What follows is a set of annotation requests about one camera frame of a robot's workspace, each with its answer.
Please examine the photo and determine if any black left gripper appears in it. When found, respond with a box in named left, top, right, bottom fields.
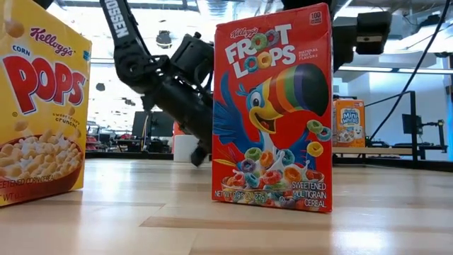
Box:
left=143, top=65, right=214, bottom=167

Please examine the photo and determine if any red Froot Loops cereal box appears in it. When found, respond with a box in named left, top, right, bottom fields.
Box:
left=211, top=2, right=334, bottom=214

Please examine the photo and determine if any yellow Corn Pops cereal box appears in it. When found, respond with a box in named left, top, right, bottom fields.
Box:
left=0, top=0, right=93, bottom=208

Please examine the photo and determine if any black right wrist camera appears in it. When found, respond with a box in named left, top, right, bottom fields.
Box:
left=355, top=11, right=393, bottom=56

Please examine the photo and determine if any wooden shelf board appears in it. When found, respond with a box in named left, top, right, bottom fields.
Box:
left=332, top=147, right=413, bottom=156

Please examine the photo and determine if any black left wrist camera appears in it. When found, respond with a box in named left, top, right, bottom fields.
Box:
left=171, top=30, right=214, bottom=86

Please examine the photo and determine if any black cable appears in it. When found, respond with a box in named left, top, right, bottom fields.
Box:
left=367, top=0, right=453, bottom=141

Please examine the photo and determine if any snake plant in white pot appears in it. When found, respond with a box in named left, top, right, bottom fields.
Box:
left=172, top=133, right=213, bottom=164

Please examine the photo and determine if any orange Mini Wheats cereal box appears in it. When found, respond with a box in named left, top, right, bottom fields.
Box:
left=332, top=98, right=366, bottom=149

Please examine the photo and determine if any blue wall panel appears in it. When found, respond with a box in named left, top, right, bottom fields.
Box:
left=446, top=88, right=453, bottom=157

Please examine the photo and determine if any black hanging ceiling fixture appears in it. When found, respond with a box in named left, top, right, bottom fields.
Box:
left=155, top=30, right=173, bottom=50

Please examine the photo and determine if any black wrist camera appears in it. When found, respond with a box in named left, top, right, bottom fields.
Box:
left=355, top=11, right=393, bottom=56
left=171, top=30, right=214, bottom=86

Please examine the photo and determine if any silver ventilation duct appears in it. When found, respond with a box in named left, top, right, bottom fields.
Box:
left=204, top=0, right=235, bottom=23

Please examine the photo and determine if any black computer monitor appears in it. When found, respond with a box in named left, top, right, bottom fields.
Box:
left=131, top=110, right=175, bottom=138

